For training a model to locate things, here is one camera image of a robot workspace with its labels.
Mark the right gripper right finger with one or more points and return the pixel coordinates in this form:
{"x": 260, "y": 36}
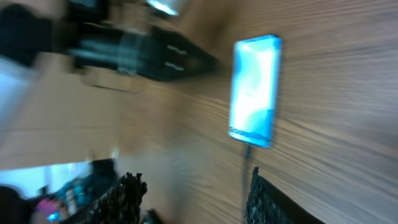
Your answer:
{"x": 267, "y": 204}

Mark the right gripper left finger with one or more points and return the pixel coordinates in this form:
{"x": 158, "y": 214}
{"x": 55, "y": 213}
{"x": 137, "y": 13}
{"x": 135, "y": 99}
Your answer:
{"x": 119, "y": 205}

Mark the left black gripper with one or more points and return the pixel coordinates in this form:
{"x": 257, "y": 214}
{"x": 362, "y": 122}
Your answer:
{"x": 167, "y": 56}

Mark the blue Galaxy S24+ smartphone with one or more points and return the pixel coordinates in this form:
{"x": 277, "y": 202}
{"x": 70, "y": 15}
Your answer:
{"x": 254, "y": 84}

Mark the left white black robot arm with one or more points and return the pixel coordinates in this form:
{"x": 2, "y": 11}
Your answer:
{"x": 82, "y": 34}

